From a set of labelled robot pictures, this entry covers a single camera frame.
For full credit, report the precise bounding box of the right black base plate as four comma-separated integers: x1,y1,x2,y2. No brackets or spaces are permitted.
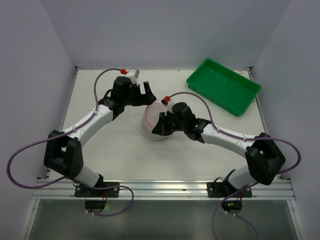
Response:
206,177,238,198

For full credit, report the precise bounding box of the aluminium mounting rail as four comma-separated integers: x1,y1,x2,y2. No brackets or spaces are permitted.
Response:
32,179,296,201

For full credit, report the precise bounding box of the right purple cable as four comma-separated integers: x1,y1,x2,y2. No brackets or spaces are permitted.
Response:
169,91,302,240

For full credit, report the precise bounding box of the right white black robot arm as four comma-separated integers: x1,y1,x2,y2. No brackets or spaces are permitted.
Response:
152,100,286,196

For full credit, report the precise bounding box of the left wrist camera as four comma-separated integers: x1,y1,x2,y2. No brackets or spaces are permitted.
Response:
120,68,140,79

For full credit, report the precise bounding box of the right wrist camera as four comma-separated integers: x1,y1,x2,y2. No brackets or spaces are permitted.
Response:
161,96,175,113

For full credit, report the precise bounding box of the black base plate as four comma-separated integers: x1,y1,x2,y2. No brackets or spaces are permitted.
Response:
206,177,238,198
74,181,120,198

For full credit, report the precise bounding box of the white mesh laundry bag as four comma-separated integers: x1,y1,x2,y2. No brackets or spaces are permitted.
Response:
140,102,169,141

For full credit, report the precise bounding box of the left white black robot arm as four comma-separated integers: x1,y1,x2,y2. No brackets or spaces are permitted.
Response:
43,76,156,188

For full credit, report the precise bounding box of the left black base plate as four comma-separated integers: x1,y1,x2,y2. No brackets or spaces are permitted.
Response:
74,181,120,198

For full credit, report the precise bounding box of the green plastic tray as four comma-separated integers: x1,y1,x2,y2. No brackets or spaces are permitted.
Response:
186,58,261,117

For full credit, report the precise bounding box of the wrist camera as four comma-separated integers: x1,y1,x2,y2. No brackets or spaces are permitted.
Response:
120,68,140,79
161,96,175,113

